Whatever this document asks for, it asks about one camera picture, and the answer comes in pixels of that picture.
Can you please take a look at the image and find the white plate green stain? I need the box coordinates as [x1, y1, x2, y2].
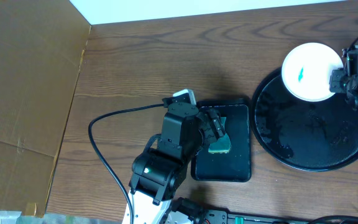
[281, 42, 344, 102]

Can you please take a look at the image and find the black rectangular tray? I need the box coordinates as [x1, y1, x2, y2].
[191, 99, 251, 182]

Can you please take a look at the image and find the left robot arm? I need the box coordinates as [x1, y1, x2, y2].
[123, 103, 226, 223]

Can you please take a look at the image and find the black cable bottom right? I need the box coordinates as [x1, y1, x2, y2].
[306, 215, 358, 224]

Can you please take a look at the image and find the black camera cable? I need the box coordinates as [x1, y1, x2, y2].
[88, 103, 167, 224]

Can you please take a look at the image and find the green yellow sponge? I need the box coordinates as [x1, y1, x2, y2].
[208, 117, 232, 154]

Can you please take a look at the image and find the round black tray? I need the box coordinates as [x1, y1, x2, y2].
[250, 68, 358, 172]

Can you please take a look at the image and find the cardboard panel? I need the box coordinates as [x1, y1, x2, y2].
[0, 1, 91, 217]

